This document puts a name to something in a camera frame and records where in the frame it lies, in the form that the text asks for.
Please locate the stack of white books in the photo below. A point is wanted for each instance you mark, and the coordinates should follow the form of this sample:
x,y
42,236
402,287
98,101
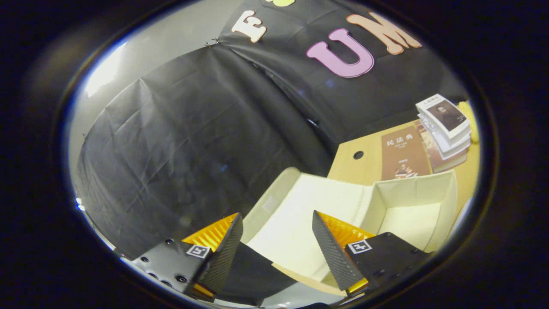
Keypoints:
x,y
446,124

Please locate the yellow plush toy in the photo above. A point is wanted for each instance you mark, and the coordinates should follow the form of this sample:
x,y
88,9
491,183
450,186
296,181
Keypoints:
x,y
470,120

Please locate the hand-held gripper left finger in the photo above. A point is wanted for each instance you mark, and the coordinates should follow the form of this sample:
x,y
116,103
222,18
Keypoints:
x,y
223,257

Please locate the white storage box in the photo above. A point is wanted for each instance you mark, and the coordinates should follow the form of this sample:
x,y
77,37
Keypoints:
x,y
300,214

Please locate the reddish brown book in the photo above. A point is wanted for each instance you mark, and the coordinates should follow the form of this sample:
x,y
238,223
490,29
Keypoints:
x,y
441,161

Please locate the black backdrop cloth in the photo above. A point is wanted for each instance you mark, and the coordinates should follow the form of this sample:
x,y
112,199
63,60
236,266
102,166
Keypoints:
x,y
206,141

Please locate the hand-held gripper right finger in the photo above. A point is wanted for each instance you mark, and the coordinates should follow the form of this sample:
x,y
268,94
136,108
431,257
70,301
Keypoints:
x,y
332,249

